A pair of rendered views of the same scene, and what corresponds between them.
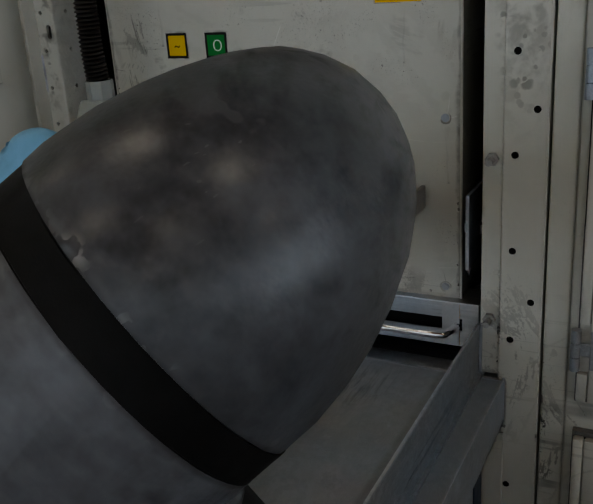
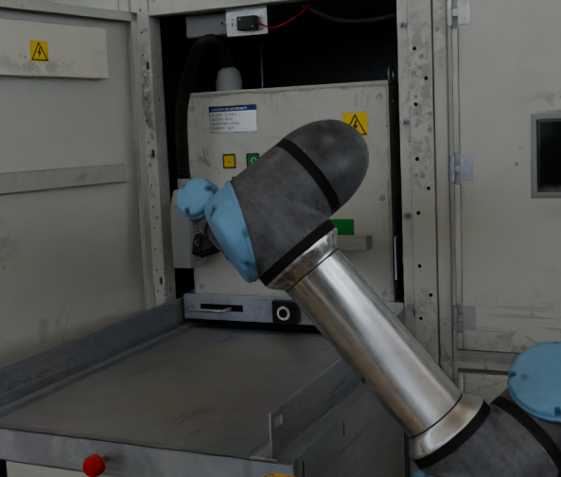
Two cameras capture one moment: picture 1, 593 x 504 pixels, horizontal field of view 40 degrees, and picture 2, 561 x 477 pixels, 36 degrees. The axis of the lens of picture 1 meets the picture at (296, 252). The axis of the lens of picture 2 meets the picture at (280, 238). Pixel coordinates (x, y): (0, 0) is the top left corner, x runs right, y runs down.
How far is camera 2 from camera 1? 0.88 m
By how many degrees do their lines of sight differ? 13
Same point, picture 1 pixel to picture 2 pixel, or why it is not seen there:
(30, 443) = (295, 184)
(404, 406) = not seen: hidden behind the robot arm
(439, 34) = (377, 152)
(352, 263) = (356, 158)
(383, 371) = not seen: hidden behind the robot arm
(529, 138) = (425, 203)
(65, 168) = (298, 135)
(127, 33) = (199, 154)
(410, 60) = not seen: hidden behind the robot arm
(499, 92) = (409, 180)
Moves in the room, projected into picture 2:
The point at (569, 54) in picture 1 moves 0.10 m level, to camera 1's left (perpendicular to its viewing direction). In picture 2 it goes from (442, 160) to (393, 162)
